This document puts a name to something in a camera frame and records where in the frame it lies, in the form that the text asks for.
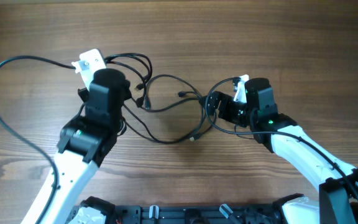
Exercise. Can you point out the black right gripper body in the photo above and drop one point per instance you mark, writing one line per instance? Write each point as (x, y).
(233, 111)

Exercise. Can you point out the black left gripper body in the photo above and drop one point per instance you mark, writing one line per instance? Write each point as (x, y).
(126, 92)

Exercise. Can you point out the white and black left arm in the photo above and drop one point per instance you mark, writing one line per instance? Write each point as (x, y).
(84, 143)

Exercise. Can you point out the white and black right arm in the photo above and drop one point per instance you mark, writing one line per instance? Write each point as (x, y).
(253, 106)

